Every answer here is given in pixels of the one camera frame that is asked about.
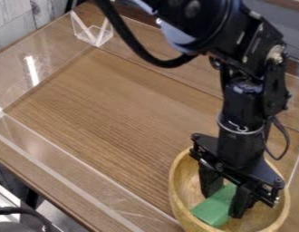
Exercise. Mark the black metal mount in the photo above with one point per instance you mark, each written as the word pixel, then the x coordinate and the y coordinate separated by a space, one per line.
pixel 35 221

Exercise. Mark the clear acrylic corner bracket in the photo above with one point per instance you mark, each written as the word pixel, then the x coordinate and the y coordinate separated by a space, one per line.
pixel 96 35

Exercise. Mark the brown wooden bowl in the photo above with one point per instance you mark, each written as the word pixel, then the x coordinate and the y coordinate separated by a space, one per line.
pixel 184 188

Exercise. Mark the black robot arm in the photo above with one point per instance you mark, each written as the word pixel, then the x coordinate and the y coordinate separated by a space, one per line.
pixel 246 49

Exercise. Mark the green rectangular block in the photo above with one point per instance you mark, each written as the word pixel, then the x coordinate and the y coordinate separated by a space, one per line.
pixel 212 210

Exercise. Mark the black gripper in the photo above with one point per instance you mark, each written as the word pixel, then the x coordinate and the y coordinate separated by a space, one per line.
pixel 234 157

